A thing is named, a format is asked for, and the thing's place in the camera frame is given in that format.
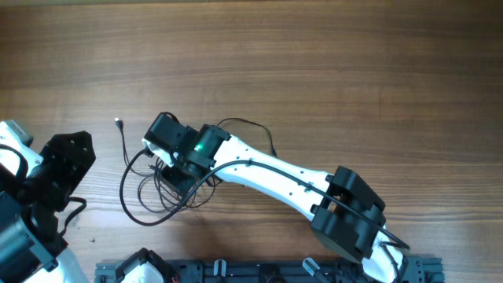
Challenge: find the black usb cable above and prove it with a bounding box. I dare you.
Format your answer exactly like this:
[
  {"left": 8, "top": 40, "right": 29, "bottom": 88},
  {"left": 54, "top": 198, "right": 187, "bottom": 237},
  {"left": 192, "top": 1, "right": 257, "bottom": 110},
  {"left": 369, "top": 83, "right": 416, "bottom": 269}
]
[{"left": 114, "top": 116, "right": 221, "bottom": 215}]

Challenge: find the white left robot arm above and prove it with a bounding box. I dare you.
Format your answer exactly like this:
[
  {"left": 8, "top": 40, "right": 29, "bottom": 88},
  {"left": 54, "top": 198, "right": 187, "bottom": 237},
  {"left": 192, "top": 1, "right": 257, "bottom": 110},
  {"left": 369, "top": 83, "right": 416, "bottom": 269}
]
[{"left": 1, "top": 131, "right": 96, "bottom": 282}]

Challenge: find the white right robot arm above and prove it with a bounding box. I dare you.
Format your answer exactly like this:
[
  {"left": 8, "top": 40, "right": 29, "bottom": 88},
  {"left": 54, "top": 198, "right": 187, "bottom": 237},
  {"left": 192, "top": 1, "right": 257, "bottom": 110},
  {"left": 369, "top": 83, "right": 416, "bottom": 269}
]
[{"left": 142, "top": 113, "right": 408, "bottom": 282}]

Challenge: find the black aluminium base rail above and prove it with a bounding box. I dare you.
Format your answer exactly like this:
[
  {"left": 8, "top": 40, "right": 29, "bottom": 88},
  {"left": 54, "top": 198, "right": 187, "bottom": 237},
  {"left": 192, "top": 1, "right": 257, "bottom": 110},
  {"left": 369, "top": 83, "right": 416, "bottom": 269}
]
[{"left": 94, "top": 257, "right": 445, "bottom": 283}]

